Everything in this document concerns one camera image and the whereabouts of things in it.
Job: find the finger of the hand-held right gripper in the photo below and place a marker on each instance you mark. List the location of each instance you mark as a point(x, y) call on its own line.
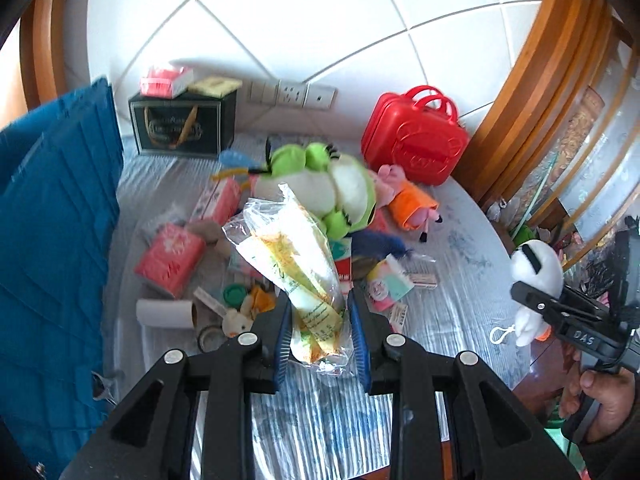
point(530, 297)

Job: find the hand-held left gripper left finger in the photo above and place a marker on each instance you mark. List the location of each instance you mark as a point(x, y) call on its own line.
point(281, 345)

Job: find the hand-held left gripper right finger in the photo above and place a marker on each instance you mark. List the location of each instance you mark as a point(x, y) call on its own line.
point(360, 345)

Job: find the white goose plush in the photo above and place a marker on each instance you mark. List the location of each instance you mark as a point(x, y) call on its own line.
point(535, 265)

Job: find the clear bag of yellow snacks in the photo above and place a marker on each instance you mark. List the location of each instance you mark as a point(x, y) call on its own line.
point(295, 270)

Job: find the blue plastic storage container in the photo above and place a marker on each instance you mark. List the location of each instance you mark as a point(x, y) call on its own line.
point(55, 235)

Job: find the person's right forearm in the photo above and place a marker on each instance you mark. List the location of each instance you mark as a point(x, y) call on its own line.
point(620, 455)

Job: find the person's right hand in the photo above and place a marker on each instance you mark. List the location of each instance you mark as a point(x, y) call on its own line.
point(612, 400)

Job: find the small cream plush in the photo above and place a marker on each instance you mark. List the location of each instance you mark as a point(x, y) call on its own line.
point(235, 324)

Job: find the green round cap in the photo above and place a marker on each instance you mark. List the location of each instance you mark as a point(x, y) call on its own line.
point(235, 296)

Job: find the pastel tissue pack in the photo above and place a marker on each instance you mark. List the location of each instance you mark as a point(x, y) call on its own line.
point(387, 282)

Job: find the clear tape roll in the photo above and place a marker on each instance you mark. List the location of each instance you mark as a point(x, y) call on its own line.
point(204, 344)

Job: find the small white striped box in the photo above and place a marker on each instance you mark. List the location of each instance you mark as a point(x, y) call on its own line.
point(422, 280)

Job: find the dark blue feather toy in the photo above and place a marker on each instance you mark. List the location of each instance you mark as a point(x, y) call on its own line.
point(375, 242)

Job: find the white paper roll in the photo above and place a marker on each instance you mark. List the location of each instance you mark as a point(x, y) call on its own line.
point(165, 314)

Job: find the beige plush toy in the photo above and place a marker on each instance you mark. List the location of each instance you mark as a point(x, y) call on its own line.
point(210, 235)

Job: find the salmon pink tissue pack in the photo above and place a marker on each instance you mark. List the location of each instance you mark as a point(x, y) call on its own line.
point(170, 255)

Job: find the pink pig plush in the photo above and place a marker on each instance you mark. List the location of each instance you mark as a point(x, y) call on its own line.
point(415, 205)

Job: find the pale pink tissue pack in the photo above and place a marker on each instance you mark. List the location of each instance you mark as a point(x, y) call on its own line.
point(217, 200)

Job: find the green frog plush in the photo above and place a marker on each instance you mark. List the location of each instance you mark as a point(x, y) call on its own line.
point(340, 185)

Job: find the red toy suitcase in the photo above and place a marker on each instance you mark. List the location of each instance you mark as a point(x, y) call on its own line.
point(415, 145)

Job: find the light blue plastic item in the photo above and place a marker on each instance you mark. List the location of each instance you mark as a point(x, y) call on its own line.
point(235, 159)

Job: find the dark gift box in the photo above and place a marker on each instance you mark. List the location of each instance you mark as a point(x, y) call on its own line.
point(180, 127)

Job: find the cream flat box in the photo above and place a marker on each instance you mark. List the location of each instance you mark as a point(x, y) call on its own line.
point(215, 86)

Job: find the red tissue box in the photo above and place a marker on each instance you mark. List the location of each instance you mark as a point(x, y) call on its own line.
point(162, 82)

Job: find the wooden door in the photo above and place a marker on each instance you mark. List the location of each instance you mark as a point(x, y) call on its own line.
point(42, 50)

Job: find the white wall socket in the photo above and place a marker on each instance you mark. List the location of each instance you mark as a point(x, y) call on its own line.
point(292, 93)
point(321, 97)

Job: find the white wall switch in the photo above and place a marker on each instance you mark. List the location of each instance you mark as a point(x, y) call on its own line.
point(263, 92)

